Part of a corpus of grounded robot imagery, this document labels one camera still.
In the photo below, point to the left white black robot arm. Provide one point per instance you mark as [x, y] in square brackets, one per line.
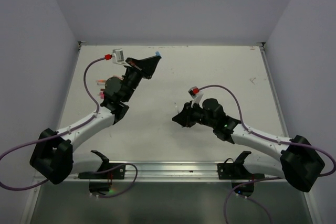
[54, 156]

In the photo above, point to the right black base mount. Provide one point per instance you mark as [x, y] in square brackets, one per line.
[234, 170]

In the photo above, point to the orange capped pen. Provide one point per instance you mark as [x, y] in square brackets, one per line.
[100, 82]

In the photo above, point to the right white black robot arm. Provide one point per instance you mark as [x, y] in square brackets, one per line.
[293, 159]

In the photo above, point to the pink capped pen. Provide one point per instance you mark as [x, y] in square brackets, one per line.
[101, 94]

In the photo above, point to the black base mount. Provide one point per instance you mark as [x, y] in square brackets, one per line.
[234, 170]
[106, 171]

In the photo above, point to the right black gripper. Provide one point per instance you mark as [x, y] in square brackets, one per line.
[185, 117]

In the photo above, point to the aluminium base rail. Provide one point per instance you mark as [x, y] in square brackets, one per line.
[157, 172]

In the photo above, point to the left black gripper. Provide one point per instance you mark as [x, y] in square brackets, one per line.
[145, 67]

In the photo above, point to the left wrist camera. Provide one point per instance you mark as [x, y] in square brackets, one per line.
[118, 57]

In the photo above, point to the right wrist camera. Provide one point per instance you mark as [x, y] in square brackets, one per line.
[196, 95]

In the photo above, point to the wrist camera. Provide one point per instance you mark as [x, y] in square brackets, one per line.
[118, 57]
[196, 95]

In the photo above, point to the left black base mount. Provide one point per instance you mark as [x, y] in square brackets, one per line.
[106, 171]

